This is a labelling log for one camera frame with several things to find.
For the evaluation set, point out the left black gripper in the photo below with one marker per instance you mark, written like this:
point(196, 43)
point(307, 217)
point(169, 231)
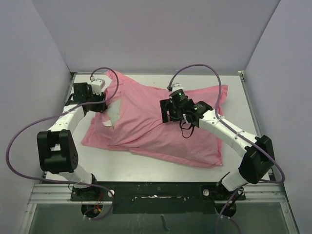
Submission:
point(100, 108)

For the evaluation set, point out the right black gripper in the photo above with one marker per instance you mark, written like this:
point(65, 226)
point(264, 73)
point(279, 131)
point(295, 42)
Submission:
point(167, 105)

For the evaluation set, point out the pink pillow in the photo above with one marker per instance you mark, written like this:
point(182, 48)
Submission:
point(140, 126)

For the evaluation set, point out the pink satin rose pillowcase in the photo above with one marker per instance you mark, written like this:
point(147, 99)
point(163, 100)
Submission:
point(101, 129)

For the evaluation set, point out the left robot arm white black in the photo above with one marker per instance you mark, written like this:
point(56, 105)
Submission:
point(57, 151)

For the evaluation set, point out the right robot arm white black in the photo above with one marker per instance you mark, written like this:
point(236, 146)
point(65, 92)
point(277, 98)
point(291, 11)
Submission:
point(256, 152)

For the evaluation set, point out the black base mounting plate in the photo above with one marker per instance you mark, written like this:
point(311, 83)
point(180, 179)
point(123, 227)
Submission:
point(160, 197)

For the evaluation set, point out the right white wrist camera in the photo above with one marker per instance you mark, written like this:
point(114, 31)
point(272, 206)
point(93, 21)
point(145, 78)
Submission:
point(174, 87)

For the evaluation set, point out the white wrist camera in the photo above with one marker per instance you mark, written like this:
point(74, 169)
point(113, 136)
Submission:
point(97, 85)
point(174, 87)

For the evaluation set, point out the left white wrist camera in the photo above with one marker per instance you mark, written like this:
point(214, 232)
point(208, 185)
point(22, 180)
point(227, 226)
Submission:
point(97, 85)

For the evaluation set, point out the aluminium frame rail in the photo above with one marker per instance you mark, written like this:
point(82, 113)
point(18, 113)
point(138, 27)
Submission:
point(262, 210)

